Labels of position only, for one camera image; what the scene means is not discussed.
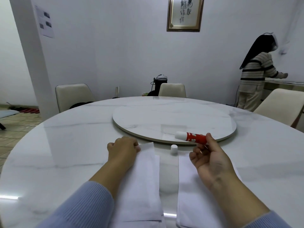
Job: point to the person's right hand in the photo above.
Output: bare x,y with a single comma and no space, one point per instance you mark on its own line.
213,163

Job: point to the person's left hand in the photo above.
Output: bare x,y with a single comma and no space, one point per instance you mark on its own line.
123,151

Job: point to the red white glue stick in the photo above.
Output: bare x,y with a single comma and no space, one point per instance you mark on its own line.
194,137

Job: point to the stack of white papers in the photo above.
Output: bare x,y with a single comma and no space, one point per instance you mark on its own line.
145,187
190,199

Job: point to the white glue stick cap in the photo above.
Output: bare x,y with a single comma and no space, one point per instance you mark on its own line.
174,149

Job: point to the person's right forearm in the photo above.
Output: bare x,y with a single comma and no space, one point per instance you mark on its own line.
242,206

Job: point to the person's left forearm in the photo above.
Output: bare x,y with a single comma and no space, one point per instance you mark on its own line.
83,206

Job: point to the round marble turntable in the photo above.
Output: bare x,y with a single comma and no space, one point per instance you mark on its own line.
166,113

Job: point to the clear plastic tube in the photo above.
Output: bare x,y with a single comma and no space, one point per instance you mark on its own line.
117,92

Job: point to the black cloth bundle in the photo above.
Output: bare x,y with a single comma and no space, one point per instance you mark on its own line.
80,104

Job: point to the cream upholstered chair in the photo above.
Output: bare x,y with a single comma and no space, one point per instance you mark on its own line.
280,104
71,94
172,90

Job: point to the white headset device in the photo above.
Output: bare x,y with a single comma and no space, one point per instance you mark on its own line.
161,77

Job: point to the red slippers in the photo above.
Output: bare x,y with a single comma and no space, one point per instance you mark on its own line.
29,110

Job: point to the beige sideboard cabinet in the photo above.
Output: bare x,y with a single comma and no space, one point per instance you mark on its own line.
285,85

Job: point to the dark shoes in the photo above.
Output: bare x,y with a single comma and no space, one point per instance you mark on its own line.
14,108

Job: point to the light blue stool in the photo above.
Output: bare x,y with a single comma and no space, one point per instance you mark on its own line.
8,113

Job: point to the framed calligraphy picture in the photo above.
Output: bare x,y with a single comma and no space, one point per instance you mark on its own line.
185,14

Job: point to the printed wall notice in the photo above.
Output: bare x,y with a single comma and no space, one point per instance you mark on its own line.
45,23

